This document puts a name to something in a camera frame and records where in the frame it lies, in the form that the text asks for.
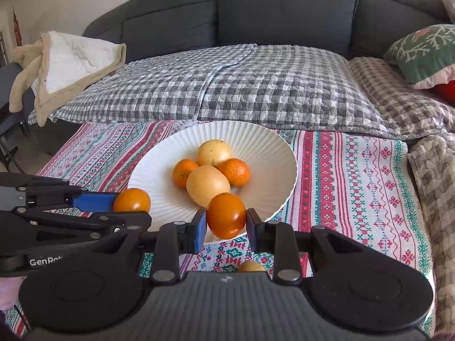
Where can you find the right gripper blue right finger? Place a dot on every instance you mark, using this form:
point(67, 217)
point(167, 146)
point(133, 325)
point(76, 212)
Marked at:
point(279, 240)

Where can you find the large yellow grapefruit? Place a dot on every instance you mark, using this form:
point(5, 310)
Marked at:
point(213, 152)
point(204, 183)

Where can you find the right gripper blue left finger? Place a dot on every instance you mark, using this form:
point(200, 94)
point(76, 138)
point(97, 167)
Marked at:
point(171, 241)

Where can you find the grey checked quilt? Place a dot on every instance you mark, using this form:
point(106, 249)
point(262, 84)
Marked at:
point(276, 86)

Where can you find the beige checked quilt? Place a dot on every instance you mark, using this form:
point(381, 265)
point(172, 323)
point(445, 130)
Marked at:
point(408, 113)

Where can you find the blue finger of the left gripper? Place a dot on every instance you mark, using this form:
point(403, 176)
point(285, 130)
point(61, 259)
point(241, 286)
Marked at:
point(95, 202)

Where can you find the brown kiwi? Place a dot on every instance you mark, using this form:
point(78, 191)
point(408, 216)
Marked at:
point(250, 266)

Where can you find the smooth orange tomato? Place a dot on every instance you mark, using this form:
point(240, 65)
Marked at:
point(132, 200)
point(226, 215)

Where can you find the green snowflake pillow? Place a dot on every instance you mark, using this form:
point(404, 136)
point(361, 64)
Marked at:
point(425, 57)

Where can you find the red pumpkin cushion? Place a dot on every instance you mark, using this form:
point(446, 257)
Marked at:
point(446, 92)

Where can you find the bumpy mandarin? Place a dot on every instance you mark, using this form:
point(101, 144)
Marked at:
point(182, 170)
point(236, 171)

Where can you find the white ribbed plate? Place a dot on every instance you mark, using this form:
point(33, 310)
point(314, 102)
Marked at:
point(272, 163)

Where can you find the grey woven blanket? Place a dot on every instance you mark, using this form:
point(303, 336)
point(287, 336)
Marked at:
point(432, 163)

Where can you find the dark grey sofa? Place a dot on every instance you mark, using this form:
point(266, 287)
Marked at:
point(348, 27)

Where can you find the large yellow grapefruit front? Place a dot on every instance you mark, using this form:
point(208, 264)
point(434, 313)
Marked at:
point(204, 183)

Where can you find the white beige blanket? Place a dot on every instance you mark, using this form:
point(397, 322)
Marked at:
point(59, 66)

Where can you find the patterned red green tablecloth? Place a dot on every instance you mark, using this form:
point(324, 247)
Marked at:
point(364, 253)

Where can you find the large yellow grapefruit back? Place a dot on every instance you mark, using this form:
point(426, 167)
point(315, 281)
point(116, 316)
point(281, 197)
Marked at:
point(213, 152)

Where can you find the bumpy mandarin front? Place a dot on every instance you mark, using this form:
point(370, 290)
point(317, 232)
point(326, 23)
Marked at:
point(182, 170)

